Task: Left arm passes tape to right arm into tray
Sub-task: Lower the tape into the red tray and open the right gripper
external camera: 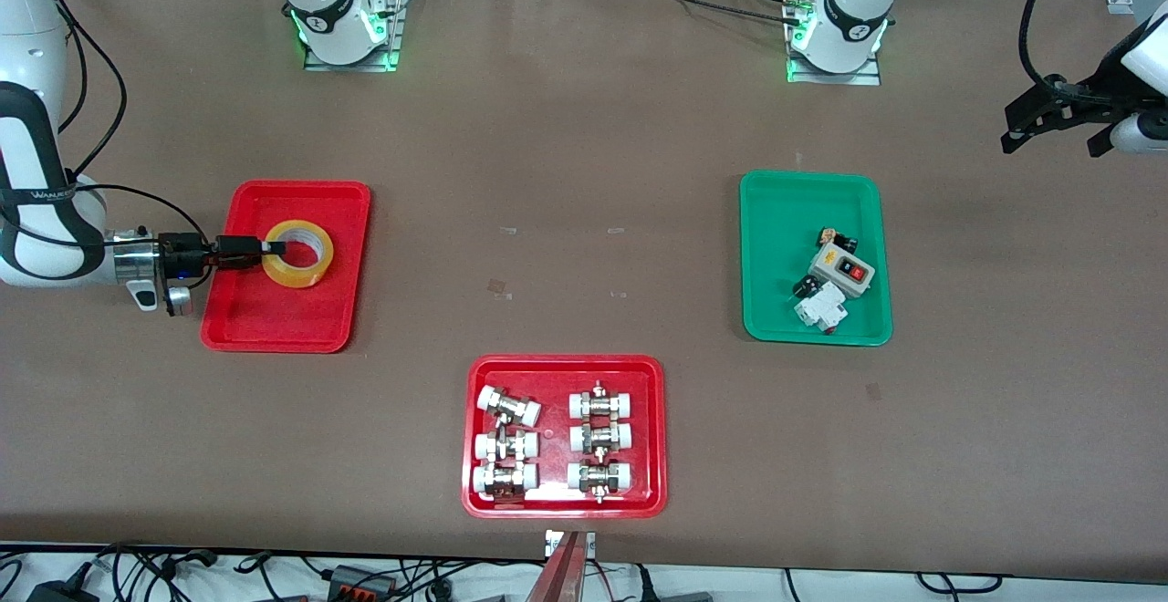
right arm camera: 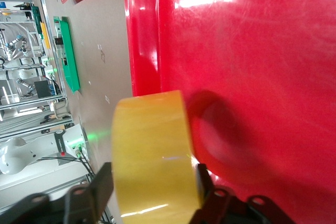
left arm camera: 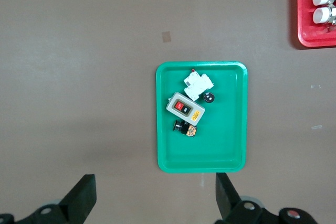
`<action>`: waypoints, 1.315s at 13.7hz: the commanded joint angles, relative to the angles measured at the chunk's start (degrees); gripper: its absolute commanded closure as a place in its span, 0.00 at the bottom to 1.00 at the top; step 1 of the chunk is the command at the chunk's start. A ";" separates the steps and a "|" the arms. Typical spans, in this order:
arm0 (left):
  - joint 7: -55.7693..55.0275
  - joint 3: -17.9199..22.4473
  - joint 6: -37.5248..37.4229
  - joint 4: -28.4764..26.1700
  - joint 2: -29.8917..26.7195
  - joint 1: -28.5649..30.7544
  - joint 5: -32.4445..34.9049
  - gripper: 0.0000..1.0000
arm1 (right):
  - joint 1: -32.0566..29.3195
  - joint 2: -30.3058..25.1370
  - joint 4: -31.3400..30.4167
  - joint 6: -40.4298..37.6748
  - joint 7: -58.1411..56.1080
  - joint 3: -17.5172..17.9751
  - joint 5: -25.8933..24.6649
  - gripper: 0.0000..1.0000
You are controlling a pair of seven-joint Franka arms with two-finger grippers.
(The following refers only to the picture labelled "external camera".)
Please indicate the empty red plastic tray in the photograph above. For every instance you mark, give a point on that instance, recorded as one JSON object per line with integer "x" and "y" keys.
{"x": 292, "y": 319}

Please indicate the black tan electrical connector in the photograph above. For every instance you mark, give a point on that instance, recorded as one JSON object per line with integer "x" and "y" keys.
{"x": 835, "y": 239}

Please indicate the red tray with pipe fittings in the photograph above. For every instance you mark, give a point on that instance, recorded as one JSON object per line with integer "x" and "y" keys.
{"x": 557, "y": 374}

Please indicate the reddish wooden beam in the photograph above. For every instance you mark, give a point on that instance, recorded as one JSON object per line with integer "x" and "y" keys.
{"x": 558, "y": 579}

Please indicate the small black knob component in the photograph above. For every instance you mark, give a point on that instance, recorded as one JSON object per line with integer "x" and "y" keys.
{"x": 804, "y": 287}

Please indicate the white metal pipe fitting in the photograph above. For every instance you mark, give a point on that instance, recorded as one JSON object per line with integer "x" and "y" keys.
{"x": 599, "y": 477}
{"x": 508, "y": 406}
{"x": 600, "y": 439}
{"x": 505, "y": 446}
{"x": 600, "y": 403}
{"x": 505, "y": 480}

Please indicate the clear square tape patch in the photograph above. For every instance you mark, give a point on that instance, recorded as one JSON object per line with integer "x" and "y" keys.
{"x": 497, "y": 287}

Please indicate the green plastic tray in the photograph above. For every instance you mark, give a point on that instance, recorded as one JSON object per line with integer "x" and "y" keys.
{"x": 776, "y": 264}

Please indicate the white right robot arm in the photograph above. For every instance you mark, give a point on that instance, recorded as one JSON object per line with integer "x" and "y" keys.
{"x": 36, "y": 246}

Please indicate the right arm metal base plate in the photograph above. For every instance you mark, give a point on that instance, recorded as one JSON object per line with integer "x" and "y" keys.
{"x": 347, "y": 66}

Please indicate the black orange power box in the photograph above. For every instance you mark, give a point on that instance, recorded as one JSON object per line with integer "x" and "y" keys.
{"x": 360, "y": 581}

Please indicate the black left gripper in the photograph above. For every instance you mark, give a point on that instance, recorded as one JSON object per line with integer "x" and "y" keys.
{"x": 1099, "y": 92}

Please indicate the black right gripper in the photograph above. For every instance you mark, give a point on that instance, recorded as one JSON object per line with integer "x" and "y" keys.
{"x": 182, "y": 247}

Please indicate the grey push button switch box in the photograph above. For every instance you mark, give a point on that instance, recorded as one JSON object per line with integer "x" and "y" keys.
{"x": 841, "y": 270}

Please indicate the small metal table bracket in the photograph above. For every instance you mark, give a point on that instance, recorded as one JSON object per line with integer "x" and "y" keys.
{"x": 554, "y": 543}

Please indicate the white circuit breaker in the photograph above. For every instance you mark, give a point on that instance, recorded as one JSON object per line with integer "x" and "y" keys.
{"x": 819, "y": 308}

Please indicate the yellow packing tape roll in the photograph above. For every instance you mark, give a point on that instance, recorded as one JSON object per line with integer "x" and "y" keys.
{"x": 315, "y": 271}

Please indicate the black power adapter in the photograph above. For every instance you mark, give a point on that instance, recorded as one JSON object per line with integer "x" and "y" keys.
{"x": 59, "y": 593}

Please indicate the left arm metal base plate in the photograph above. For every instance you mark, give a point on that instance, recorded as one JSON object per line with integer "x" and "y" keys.
{"x": 835, "y": 80}

